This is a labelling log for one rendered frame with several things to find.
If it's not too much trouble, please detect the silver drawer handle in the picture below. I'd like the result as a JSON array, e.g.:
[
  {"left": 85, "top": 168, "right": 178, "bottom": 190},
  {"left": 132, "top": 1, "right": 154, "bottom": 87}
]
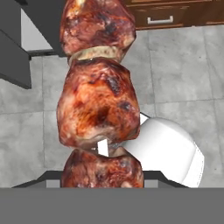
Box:
[{"left": 146, "top": 15, "right": 175, "bottom": 25}]

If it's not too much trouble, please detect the dark grey fridge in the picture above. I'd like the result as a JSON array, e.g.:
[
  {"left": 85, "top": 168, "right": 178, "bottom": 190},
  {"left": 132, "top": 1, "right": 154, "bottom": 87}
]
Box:
[{"left": 20, "top": 0, "right": 68, "bottom": 58}]

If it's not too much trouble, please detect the white rounded object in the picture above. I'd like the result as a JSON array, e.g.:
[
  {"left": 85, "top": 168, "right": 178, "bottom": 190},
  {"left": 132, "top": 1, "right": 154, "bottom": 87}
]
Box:
[{"left": 96, "top": 112, "right": 206, "bottom": 189}]

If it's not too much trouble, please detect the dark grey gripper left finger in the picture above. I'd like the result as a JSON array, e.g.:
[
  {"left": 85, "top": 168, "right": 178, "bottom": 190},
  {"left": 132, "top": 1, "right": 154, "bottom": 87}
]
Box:
[{"left": 12, "top": 170, "right": 64, "bottom": 189}]

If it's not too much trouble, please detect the roasted meat kebab skewer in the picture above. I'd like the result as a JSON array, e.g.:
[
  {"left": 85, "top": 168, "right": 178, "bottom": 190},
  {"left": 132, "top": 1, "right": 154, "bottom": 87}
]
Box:
[{"left": 56, "top": 0, "right": 145, "bottom": 189}]

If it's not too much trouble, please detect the brown wooden drawer front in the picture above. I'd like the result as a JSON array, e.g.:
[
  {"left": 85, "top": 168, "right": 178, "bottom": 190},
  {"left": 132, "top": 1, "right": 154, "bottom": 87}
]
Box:
[{"left": 123, "top": 0, "right": 224, "bottom": 32}]

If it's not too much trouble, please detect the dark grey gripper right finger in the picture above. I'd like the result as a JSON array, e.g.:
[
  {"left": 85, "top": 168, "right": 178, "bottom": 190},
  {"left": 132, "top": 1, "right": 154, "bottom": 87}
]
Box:
[{"left": 143, "top": 170, "right": 188, "bottom": 189}]

